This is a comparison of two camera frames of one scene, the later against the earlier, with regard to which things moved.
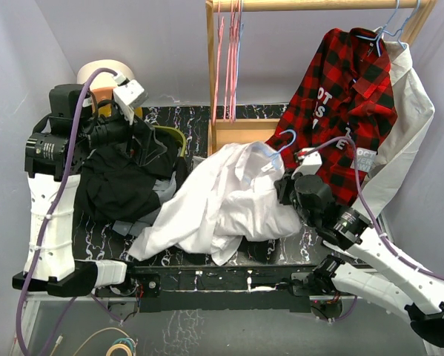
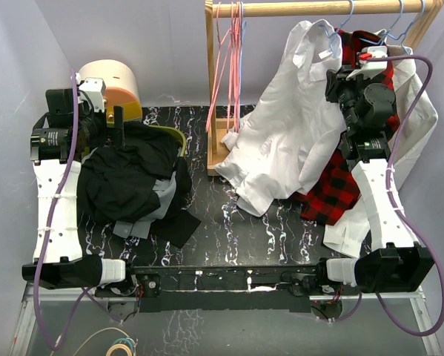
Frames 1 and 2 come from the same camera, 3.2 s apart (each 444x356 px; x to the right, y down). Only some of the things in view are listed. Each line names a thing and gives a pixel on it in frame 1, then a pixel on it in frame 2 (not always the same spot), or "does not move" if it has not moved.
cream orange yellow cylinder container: (102, 86) does not move
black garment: (113, 185) does not move
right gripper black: (283, 185) → (334, 84)
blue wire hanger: (288, 144) → (335, 38)
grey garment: (164, 189) does not move
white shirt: (232, 196) → (285, 139)
